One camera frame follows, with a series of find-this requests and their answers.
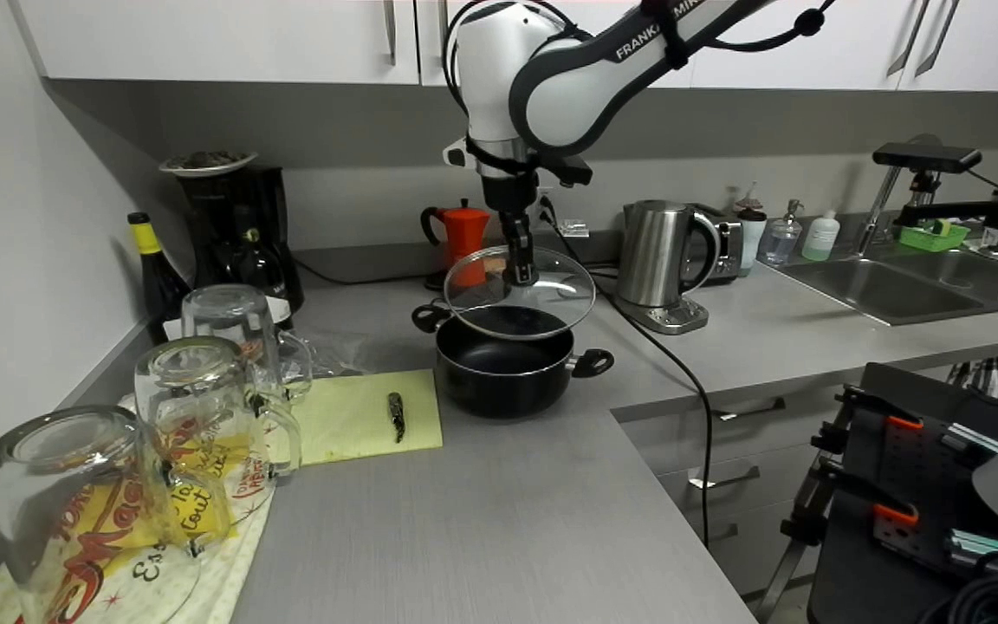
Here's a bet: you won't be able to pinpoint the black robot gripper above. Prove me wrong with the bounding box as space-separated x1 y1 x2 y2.
478 167 549 290

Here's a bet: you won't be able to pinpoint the glass pot lid black knob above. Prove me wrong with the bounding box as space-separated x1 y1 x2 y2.
440 244 601 346

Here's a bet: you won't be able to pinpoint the orange moka pot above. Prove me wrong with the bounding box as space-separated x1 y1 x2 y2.
415 197 497 290

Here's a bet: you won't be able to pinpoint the black cooking pot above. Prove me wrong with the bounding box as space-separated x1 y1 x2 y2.
409 300 616 423

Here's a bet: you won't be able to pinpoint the stainless steel electric kettle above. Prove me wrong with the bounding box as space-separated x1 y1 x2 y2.
614 197 723 340

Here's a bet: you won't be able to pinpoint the small dark chili pepper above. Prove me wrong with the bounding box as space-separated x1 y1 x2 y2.
383 390 412 446

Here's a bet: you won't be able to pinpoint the clear plastic wrap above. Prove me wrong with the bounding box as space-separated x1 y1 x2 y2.
288 331 412 385

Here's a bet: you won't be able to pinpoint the white cup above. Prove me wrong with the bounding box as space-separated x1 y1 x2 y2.
736 211 772 273

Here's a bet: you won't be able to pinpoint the clear soap dispenser bottle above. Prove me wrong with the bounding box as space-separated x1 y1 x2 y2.
763 197 807 272

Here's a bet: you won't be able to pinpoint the black coffee machine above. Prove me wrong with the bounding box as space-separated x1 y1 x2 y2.
155 149 304 320

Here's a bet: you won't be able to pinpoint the small upturned drinking glass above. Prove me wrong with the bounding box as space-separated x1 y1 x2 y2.
176 286 315 402

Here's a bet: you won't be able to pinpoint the white plastic bottle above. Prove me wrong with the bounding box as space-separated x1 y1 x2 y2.
802 208 847 267

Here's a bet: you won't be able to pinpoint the dark wine bottle yellow cap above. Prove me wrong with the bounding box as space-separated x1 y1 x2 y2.
124 211 191 346

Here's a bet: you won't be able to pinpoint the upturned glass mug yellow print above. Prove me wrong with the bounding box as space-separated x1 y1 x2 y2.
133 335 304 556

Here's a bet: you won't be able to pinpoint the stainless steel sink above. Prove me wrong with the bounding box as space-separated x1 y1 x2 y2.
788 245 998 331

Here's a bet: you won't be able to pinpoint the green sponge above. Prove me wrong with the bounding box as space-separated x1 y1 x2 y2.
893 218 977 256

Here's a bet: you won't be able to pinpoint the black cart with orange clamps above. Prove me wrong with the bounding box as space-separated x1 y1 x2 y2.
754 361 998 624

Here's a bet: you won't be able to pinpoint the printed kitchen towel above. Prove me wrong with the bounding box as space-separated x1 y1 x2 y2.
0 457 279 624

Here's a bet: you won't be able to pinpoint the large upturned glass red print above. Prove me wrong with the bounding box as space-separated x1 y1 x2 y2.
0 405 199 624

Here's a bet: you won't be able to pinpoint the white wall power adapter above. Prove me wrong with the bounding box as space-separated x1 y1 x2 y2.
554 215 595 245

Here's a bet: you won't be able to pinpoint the long black power cable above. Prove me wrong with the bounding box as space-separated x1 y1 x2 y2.
533 196 719 549

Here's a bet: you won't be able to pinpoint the silver cabinet door handle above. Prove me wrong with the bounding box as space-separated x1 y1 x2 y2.
884 0 934 83
383 0 404 70
911 0 964 83

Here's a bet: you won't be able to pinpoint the silver drawer handle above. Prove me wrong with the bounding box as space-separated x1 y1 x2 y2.
686 462 766 495
716 397 791 428

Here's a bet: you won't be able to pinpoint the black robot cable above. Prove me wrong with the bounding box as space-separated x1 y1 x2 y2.
703 0 838 57

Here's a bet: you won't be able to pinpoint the black camera on stand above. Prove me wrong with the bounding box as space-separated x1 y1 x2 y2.
862 137 998 263

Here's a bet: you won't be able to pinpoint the coiled black cables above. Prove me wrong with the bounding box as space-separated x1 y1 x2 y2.
919 542 998 624

